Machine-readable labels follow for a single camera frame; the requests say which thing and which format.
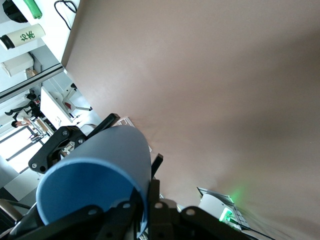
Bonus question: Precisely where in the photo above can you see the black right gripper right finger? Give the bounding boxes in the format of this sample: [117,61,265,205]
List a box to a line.
[146,178,251,240]

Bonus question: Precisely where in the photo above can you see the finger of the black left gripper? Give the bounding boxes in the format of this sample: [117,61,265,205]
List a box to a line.
[150,153,165,181]
[86,113,121,140]

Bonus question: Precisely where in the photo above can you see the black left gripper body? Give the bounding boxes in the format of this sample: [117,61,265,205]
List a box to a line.
[28,126,87,174]

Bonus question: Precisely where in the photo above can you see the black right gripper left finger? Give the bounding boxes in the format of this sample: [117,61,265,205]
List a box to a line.
[14,200,138,240]

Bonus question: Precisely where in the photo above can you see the blue plastic cup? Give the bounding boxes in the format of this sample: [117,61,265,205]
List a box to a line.
[35,125,153,238]

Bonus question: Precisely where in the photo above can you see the person in white shirt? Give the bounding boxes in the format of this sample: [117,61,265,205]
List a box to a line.
[4,92,40,129]

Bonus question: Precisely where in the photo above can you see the white stand red mark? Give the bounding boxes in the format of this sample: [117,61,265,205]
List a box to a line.
[39,83,93,124]

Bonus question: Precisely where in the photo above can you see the aluminium profile bar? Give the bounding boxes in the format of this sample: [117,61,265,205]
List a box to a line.
[0,62,65,104]

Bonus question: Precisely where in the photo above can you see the white cardboard box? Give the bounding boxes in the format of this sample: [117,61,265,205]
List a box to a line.
[0,51,35,78]

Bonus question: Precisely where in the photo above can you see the white thermos green characters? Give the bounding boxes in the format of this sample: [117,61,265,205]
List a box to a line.
[0,23,47,52]

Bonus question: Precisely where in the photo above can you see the green plastic object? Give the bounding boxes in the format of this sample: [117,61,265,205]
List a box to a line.
[22,0,43,20]

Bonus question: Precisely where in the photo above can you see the black bag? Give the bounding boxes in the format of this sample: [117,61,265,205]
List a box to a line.
[2,0,29,24]

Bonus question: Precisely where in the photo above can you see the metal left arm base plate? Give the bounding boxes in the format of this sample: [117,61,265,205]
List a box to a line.
[196,186,253,233]

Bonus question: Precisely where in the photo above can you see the thin black looped cable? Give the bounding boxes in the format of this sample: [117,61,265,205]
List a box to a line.
[54,0,79,30]

